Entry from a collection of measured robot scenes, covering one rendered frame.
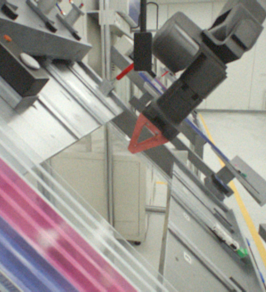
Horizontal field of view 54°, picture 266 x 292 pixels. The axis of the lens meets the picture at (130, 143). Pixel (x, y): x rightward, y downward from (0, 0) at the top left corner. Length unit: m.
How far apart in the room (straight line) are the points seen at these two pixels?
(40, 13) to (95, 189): 1.27
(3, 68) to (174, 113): 0.25
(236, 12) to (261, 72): 7.89
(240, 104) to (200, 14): 2.74
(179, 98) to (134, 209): 1.27
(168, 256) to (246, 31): 0.33
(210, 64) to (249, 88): 7.87
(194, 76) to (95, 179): 1.28
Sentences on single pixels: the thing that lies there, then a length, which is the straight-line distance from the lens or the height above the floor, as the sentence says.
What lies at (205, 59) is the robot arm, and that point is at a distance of 0.42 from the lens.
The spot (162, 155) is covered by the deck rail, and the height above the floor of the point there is 0.87.
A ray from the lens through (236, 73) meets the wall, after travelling 8.20.
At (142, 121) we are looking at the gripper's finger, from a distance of 0.44.
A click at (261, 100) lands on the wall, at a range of 8.39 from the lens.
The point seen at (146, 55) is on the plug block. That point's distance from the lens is 0.33.
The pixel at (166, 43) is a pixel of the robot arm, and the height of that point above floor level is 1.11.
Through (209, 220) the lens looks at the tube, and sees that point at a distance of 0.53.
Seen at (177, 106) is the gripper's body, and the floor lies 1.02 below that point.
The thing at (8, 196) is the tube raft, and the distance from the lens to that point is 0.22.
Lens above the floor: 1.07
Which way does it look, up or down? 15 degrees down
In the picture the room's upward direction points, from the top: straight up
